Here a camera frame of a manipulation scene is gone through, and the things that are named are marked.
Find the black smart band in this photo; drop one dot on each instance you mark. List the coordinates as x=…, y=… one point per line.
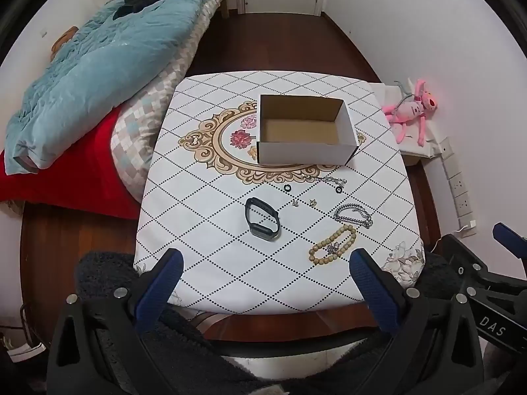
x=263, y=232

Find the pink plush toy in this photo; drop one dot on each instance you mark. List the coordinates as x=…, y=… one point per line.
x=411, y=111

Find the checkered bed sheet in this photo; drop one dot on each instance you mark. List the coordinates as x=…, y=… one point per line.
x=140, y=131

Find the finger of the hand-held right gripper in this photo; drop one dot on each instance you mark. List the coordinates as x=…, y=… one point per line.
x=465, y=255
x=508, y=236

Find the light blue quilt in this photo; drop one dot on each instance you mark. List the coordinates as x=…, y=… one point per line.
x=103, y=70

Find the white flat box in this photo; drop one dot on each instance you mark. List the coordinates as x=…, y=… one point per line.
x=411, y=151

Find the white cardboard box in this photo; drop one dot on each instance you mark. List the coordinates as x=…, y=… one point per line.
x=302, y=131

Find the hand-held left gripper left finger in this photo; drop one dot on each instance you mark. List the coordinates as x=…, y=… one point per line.
x=160, y=284

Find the wooden bed frame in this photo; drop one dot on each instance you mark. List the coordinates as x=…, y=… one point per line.
x=225, y=8

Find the diamond-patterned white tablecloth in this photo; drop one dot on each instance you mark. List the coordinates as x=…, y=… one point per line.
x=206, y=255

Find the white flat object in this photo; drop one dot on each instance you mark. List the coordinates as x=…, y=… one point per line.
x=24, y=352

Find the brown plush item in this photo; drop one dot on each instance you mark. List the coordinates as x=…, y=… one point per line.
x=64, y=41

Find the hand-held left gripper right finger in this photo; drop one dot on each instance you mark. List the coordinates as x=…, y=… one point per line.
x=370, y=288

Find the white wall socket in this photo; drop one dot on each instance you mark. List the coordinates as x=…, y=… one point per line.
x=458, y=184
x=446, y=148
x=464, y=203

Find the dark fleece pants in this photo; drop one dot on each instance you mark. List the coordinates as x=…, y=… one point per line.
x=103, y=267

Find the round wooden table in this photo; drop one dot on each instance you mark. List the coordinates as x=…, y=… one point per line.
x=288, y=325

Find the white charger plug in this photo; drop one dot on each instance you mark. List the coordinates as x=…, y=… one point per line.
x=468, y=226

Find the red blanket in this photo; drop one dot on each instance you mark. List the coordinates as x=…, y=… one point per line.
x=82, y=173

